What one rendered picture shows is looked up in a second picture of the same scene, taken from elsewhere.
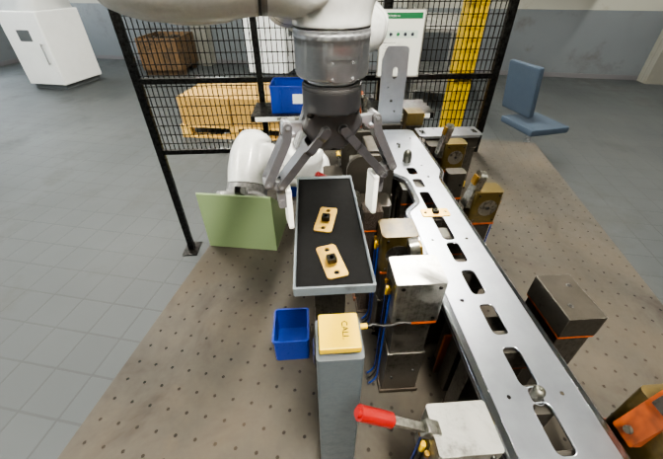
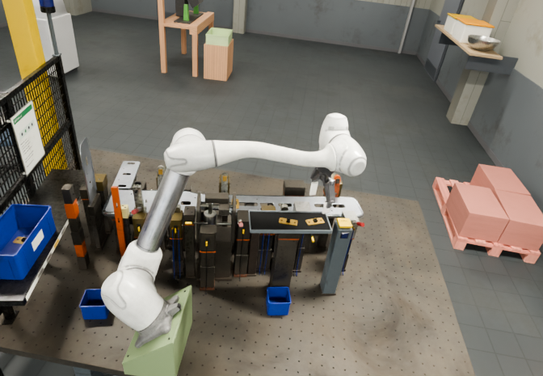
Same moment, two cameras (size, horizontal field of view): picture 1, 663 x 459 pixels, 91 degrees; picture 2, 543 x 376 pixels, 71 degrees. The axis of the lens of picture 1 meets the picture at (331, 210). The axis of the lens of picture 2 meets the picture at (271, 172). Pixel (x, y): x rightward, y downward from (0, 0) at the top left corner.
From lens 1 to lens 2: 1.70 m
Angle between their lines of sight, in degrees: 76
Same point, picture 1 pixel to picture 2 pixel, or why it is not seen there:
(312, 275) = (323, 226)
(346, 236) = (299, 217)
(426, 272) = (305, 205)
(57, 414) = not seen: outside the picture
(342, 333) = (345, 221)
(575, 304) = (298, 183)
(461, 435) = (352, 217)
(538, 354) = (316, 200)
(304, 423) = (318, 301)
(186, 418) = (324, 353)
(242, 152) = (143, 291)
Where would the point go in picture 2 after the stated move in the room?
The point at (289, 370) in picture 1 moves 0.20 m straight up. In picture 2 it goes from (293, 308) to (299, 280)
